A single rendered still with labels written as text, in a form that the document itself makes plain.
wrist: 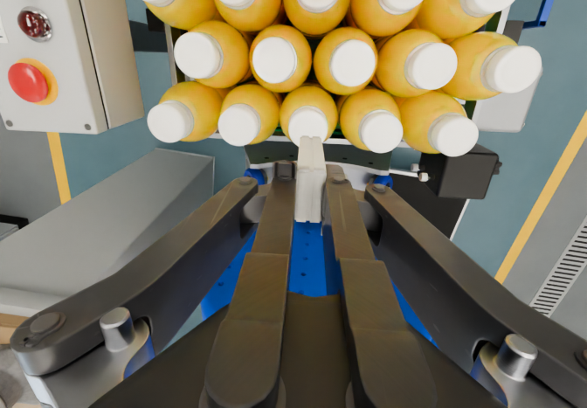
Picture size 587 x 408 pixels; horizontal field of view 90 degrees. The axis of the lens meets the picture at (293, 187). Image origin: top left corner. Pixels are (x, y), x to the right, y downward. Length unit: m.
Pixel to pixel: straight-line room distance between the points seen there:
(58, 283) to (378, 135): 0.74
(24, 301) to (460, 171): 0.81
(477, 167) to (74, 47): 0.48
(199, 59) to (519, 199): 1.74
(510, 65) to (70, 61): 0.40
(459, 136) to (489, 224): 1.56
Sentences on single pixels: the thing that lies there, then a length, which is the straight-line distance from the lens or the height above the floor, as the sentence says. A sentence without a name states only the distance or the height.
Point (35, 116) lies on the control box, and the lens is 0.41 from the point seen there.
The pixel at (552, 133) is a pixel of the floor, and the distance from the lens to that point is 1.81.
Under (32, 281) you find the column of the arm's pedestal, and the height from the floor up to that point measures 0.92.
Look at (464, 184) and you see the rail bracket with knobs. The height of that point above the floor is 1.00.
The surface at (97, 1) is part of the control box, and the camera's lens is 0.40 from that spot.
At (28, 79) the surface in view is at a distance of 0.39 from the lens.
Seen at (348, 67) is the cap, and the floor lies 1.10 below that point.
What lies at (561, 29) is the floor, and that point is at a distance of 1.72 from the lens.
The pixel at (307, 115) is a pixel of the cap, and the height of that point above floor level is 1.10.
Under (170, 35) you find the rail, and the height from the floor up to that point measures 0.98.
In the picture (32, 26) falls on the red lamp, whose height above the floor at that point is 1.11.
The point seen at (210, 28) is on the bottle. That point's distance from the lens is 0.34.
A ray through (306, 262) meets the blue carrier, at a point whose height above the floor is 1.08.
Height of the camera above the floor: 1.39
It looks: 66 degrees down
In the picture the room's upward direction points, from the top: 173 degrees counter-clockwise
